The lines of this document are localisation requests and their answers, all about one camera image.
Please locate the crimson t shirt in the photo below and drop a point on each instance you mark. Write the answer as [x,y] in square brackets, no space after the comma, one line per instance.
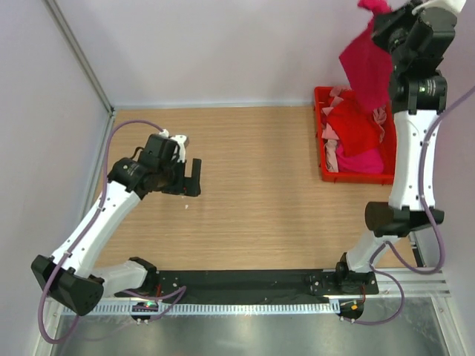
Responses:
[368,67]

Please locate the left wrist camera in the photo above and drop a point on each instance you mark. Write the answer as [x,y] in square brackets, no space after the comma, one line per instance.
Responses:
[181,142]

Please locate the left corner aluminium post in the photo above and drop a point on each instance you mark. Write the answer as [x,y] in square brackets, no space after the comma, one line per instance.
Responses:
[61,22]

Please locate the red t shirt in bin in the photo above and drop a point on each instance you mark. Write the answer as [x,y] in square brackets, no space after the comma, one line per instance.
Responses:
[357,129]

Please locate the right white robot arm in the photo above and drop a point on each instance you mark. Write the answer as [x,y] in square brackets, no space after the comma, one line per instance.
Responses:
[418,103]

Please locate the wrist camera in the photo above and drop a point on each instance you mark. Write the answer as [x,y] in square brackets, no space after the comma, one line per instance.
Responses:
[453,6]
[181,142]

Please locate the magenta t shirt in bin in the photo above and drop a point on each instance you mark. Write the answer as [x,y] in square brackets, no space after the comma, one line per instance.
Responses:
[368,162]

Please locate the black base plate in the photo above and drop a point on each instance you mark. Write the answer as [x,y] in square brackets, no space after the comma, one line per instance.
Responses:
[248,283]

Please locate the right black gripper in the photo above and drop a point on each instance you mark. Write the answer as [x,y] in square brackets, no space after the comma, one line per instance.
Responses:
[384,22]

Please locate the pink t shirt in bin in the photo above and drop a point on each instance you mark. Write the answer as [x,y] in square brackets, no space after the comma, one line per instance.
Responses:
[331,142]

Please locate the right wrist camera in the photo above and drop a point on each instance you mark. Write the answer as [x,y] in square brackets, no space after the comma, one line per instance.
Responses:
[453,6]

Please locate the slotted cable duct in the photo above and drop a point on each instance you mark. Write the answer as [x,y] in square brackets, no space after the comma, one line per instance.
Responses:
[135,307]

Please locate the red plastic bin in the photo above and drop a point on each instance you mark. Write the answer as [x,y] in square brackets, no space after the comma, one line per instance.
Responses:
[387,148]

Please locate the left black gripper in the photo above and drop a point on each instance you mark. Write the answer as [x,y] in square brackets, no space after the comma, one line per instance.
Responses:
[190,185]

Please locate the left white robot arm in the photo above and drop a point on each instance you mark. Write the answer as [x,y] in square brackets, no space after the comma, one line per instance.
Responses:
[78,254]

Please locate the aluminium frame rail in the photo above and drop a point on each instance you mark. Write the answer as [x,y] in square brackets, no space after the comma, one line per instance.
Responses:
[415,280]

